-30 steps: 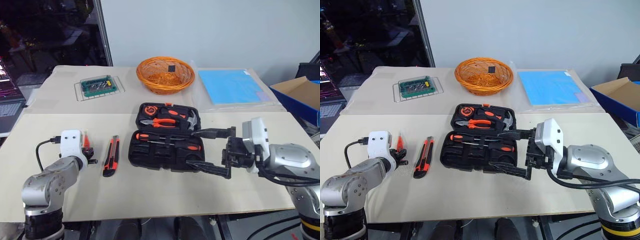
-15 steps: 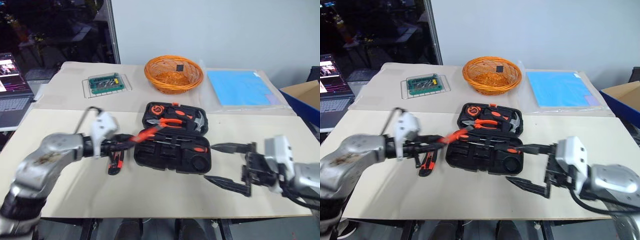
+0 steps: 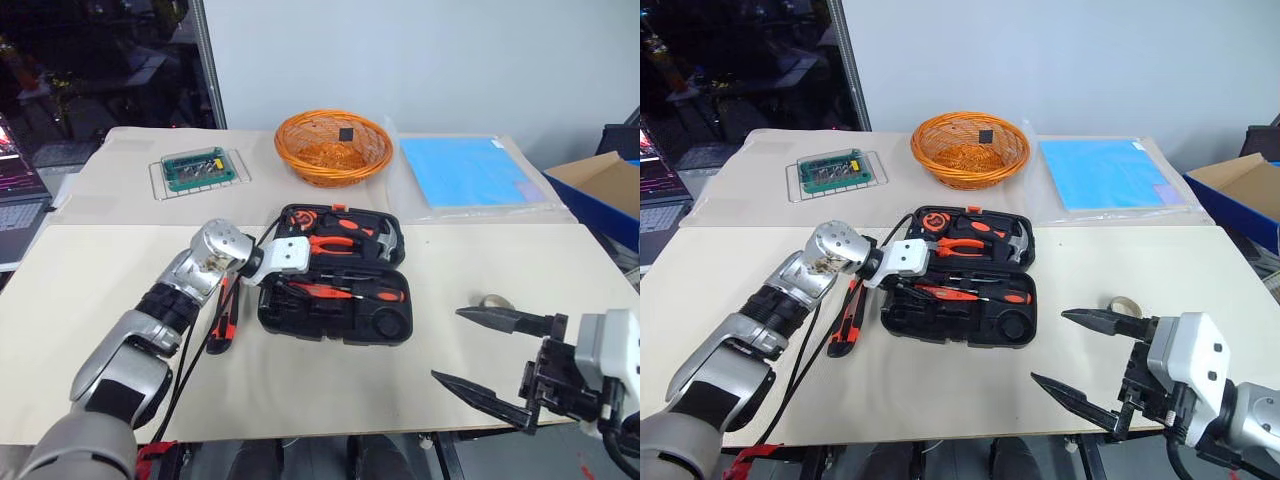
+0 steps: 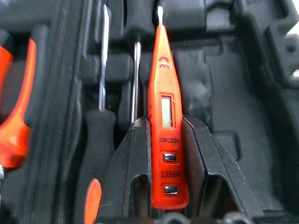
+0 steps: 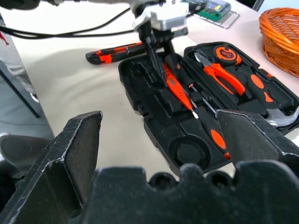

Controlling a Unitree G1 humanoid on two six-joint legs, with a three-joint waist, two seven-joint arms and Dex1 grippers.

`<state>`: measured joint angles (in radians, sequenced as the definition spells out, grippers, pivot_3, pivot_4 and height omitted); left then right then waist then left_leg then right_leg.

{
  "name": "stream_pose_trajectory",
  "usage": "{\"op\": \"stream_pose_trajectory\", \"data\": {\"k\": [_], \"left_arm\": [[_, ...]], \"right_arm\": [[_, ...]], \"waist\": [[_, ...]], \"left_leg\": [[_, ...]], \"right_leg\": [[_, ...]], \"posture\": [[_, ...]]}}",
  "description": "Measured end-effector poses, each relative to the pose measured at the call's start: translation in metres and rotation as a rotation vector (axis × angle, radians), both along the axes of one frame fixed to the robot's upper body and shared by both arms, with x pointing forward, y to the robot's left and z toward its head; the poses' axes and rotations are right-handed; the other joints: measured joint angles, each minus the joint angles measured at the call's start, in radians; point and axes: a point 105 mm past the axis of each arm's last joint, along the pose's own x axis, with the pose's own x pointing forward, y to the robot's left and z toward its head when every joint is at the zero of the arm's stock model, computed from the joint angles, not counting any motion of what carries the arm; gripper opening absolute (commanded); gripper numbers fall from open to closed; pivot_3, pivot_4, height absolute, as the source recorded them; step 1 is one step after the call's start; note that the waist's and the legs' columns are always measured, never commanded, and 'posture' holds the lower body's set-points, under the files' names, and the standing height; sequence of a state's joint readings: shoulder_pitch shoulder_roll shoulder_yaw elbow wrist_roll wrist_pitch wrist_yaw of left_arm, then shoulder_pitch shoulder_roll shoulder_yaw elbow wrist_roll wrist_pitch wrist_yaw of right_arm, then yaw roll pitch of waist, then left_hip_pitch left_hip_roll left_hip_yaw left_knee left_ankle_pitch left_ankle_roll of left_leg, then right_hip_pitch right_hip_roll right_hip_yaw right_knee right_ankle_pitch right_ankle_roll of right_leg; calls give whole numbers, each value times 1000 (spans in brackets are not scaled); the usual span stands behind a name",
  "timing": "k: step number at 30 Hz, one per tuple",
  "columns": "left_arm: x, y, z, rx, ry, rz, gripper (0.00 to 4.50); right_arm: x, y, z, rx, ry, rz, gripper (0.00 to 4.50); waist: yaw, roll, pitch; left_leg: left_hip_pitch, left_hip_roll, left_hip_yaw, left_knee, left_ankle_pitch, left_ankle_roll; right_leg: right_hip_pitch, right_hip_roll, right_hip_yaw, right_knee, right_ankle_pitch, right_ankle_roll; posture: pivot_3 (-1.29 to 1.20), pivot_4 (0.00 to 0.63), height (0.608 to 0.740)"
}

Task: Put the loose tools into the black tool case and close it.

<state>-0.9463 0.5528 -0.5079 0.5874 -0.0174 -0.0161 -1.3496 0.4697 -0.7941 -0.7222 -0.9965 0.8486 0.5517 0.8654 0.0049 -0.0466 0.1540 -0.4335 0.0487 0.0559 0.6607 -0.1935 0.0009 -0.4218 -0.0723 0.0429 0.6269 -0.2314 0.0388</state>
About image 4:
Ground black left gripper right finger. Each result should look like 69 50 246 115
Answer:
182 115 264 219

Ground black orange handled screwdriver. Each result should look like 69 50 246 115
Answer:
74 4 117 224

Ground orange black handled pliers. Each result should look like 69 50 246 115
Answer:
0 29 38 169

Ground thin steel shaft screwdriver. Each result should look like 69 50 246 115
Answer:
130 41 142 122

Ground orange voltage tester pen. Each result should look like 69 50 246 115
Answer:
147 6 190 210

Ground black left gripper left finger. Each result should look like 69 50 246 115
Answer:
100 116 153 219

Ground black plastic tool case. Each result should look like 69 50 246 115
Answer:
0 0 299 224

